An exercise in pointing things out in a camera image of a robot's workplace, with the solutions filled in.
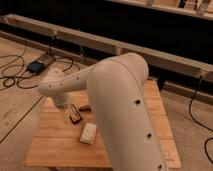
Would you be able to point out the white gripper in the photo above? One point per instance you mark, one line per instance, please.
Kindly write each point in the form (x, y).
(60, 101)

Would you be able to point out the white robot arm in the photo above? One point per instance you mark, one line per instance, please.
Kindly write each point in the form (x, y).
(116, 98)

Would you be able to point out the white sponge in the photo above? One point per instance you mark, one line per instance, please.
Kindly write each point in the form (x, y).
(88, 134)

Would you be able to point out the dark rectangular block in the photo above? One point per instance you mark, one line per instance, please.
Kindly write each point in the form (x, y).
(74, 116)

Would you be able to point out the wooden table board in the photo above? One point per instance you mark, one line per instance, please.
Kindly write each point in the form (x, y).
(56, 143)

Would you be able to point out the blue power adapter box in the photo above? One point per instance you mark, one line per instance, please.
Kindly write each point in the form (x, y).
(35, 67)

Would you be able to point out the long wooden frame rail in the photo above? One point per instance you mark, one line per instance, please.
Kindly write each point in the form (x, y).
(155, 58)

